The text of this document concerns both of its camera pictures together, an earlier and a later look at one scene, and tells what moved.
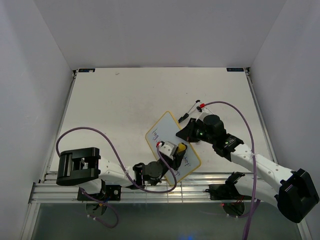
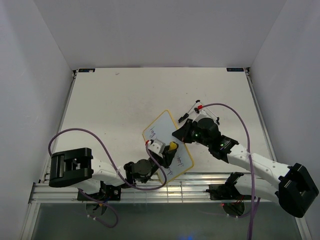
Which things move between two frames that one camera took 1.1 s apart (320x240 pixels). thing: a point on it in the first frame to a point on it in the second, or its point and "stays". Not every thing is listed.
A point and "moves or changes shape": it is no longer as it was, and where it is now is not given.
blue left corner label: x=86 y=70 stays
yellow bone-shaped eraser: x=181 y=147 moves or changes shape
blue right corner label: x=235 y=69 stays
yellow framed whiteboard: x=173 y=151 moves or changes shape
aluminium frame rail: x=68 y=192 stays
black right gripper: x=187 y=133 stays
